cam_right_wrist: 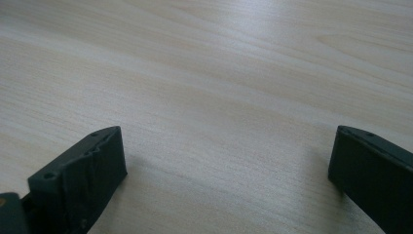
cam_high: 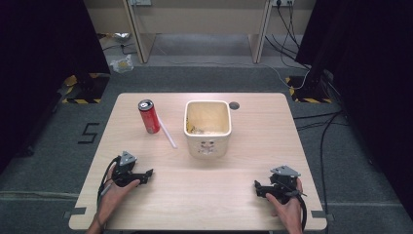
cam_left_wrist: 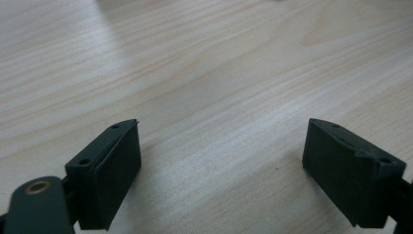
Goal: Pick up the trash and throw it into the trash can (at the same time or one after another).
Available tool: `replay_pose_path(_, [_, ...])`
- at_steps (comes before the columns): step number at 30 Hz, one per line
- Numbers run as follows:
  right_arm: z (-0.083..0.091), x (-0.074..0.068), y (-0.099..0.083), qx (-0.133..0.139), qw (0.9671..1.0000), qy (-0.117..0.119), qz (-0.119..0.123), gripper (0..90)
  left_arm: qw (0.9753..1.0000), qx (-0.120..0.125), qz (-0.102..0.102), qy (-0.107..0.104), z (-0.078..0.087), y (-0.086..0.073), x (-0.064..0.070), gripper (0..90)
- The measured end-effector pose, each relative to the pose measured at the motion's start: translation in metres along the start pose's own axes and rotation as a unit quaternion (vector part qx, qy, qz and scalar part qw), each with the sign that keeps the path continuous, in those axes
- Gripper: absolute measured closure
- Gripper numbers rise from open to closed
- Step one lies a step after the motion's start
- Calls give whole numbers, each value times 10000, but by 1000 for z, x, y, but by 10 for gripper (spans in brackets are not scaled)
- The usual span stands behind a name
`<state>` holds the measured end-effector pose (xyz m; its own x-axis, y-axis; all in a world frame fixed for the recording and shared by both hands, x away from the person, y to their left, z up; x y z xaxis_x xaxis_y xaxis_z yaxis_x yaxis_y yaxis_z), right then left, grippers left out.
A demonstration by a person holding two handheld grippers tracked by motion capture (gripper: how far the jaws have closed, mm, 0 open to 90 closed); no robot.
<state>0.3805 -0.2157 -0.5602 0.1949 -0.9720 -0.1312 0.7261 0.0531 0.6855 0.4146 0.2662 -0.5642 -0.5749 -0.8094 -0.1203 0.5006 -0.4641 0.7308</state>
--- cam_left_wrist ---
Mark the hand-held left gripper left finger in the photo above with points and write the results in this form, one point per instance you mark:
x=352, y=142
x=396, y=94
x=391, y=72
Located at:
x=107, y=175

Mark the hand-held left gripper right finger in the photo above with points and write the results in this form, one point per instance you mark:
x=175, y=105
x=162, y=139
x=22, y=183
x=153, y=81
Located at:
x=344, y=175

